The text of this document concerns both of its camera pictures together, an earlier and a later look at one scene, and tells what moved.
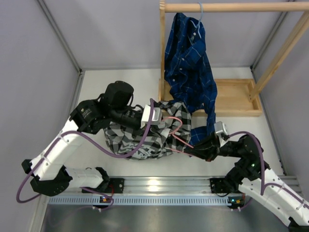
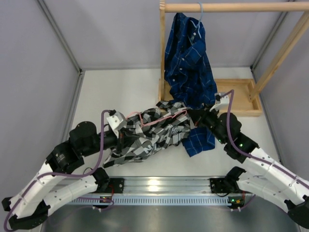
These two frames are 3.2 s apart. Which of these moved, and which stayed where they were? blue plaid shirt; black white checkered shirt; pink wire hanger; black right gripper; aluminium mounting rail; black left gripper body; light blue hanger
Moved: black right gripper; black left gripper body; black white checkered shirt; pink wire hanger
Stayed: light blue hanger; aluminium mounting rail; blue plaid shirt
